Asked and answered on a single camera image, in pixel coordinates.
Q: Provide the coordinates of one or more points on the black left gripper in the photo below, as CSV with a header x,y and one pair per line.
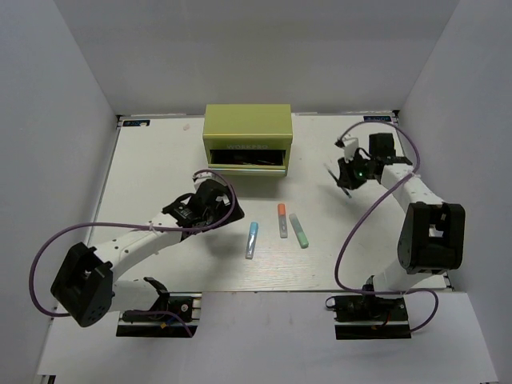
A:
x,y
236,214

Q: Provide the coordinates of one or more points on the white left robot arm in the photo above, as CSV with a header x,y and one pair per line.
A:
x,y
89,282

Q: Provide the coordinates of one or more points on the green metal drawer box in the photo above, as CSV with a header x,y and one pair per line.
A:
x,y
232,132

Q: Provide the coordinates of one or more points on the dark blue pen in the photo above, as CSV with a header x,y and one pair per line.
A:
x,y
337,181

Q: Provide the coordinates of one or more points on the orange cap highlighter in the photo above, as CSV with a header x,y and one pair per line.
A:
x,y
283,231

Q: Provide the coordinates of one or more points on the green highlighter marker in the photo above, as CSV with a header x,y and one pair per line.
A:
x,y
299,231

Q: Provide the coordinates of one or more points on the blue highlighter marker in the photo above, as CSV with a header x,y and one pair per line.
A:
x,y
251,241

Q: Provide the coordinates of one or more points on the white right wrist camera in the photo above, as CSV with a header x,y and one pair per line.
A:
x,y
349,146

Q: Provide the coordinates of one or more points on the left blue corner label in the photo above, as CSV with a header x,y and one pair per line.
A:
x,y
135,123

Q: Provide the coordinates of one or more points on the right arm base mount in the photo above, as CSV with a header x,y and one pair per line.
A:
x,y
367,317

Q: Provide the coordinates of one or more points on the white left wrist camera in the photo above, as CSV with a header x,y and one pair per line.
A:
x,y
200,178

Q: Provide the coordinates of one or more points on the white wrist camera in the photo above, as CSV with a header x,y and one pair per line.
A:
x,y
200,178
349,146

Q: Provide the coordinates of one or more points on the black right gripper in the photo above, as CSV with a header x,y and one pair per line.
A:
x,y
346,178

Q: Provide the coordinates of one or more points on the right blue corner label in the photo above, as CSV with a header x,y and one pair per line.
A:
x,y
377,118

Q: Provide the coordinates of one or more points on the blue corner label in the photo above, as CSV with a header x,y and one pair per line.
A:
x,y
377,118
135,123

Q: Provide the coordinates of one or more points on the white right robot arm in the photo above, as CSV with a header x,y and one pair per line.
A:
x,y
432,235

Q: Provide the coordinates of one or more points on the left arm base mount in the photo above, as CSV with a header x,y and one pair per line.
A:
x,y
147,309

